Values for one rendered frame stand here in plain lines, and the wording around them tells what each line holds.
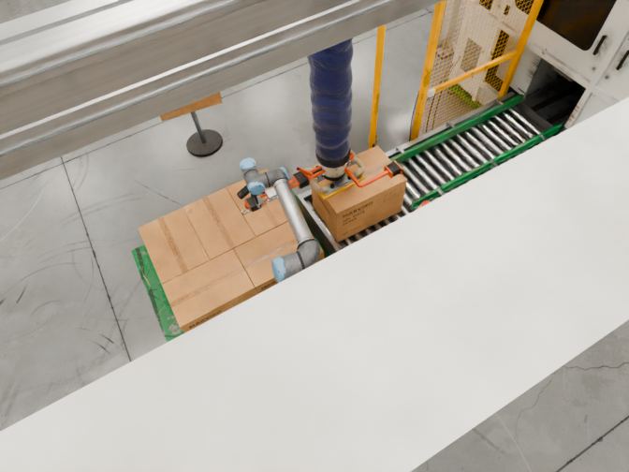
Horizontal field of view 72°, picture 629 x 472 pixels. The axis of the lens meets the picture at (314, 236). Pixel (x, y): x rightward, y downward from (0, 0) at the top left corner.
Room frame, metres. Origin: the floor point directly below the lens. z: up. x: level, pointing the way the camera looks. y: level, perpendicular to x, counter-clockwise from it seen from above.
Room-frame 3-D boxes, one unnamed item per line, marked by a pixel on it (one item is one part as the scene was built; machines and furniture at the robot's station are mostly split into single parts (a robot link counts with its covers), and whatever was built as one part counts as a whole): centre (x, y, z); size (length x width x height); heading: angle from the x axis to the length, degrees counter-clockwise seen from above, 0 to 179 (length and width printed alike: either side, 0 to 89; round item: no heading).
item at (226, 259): (1.88, 0.69, 0.34); 1.20 x 1.00 x 0.40; 115
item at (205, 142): (3.51, 1.11, 0.31); 0.40 x 0.40 x 0.62
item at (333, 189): (1.86, -0.22, 1.14); 0.34 x 0.10 x 0.05; 116
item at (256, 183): (1.58, 0.30, 1.56); 0.12 x 0.12 x 0.09; 16
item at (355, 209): (2.04, -0.37, 0.75); 0.60 x 0.40 x 0.40; 114
